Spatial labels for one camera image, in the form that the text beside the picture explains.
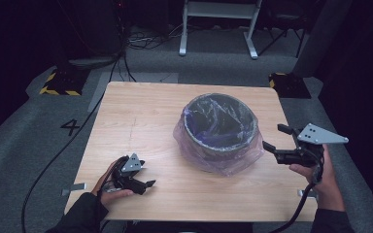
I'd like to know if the long black floor cable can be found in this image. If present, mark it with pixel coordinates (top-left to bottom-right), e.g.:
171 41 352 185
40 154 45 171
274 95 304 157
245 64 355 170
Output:
20 54 127 233

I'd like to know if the grey tape strip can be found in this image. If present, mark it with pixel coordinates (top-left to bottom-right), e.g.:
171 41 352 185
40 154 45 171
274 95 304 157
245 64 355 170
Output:
60 182 87 197
296 188 319 200

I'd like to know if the black tripod stand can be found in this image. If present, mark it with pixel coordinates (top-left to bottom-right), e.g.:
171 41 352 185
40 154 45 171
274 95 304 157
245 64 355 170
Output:
256 0 309 60

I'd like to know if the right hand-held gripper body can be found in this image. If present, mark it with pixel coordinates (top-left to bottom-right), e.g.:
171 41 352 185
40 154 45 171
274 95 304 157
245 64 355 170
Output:
272 122 350 168

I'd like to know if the green ribbed trash bin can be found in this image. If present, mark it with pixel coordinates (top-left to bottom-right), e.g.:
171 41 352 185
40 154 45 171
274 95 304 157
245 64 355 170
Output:
182 92 260 164

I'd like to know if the person's right hand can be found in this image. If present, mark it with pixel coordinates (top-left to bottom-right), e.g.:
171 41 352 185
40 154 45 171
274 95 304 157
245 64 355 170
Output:
288 144 346 214

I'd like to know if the grey slanted post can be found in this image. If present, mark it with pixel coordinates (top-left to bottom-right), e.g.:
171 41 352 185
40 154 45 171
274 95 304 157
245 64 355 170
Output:
291 0 355 79

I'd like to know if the left hand-held gripper black cable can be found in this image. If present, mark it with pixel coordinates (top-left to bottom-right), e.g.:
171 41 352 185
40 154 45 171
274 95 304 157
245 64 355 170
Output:
96 155 130 202

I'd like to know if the right hand-held gripper black cable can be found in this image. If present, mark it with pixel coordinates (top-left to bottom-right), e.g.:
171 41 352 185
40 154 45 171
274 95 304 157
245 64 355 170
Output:
267 154 325 233

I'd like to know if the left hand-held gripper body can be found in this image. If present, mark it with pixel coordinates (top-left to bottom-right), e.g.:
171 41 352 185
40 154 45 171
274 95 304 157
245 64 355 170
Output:
111 152 149 196

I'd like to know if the tangle of floor cables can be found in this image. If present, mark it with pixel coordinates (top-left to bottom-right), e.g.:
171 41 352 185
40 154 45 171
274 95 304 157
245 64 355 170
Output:
125 22 183 51

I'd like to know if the hand-held gripper black cable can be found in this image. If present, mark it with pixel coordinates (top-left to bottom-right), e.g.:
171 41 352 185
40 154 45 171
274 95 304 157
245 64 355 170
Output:
96 155 130 202
267 154 325 233

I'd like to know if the purple plastic trash bag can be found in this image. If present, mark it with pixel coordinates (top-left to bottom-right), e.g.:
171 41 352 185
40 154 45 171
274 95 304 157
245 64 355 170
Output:
172 92 266 178

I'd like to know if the white metal stand frame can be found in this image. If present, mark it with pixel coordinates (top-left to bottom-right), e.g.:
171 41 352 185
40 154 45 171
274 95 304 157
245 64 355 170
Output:
178 0 263 61

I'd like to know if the black yellow striped stand base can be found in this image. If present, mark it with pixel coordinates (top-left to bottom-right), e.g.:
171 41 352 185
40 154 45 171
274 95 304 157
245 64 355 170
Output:
268 72 313 100
39 67 90 97

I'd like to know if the person's left hand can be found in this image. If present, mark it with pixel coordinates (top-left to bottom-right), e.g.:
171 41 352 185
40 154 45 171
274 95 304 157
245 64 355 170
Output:
91 159 134 209

